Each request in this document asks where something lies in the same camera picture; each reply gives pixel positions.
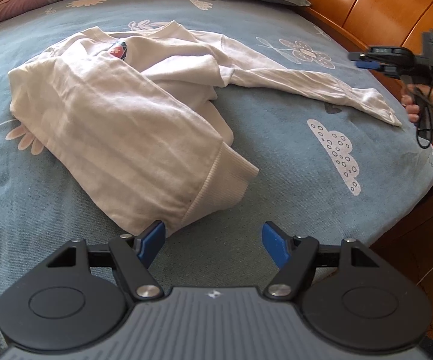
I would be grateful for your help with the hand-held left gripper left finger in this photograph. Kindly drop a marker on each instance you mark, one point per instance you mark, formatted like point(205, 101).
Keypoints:
point(152, 238)

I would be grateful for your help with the bed with blue floral sheet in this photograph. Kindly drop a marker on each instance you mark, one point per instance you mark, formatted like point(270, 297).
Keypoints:
point(295, 202)

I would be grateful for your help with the white long-sleeve printed shirt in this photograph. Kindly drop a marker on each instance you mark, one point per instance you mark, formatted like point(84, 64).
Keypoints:
point(119, 127)

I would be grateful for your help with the wooden headboard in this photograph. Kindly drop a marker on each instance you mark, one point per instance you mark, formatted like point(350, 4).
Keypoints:
point(381, 7)

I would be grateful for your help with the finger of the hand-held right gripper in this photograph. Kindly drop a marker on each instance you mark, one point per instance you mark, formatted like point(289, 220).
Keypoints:
point(368, 65)
point(359, 56)

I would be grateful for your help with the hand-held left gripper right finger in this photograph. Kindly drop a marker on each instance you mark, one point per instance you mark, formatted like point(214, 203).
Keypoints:
point(274, 243)

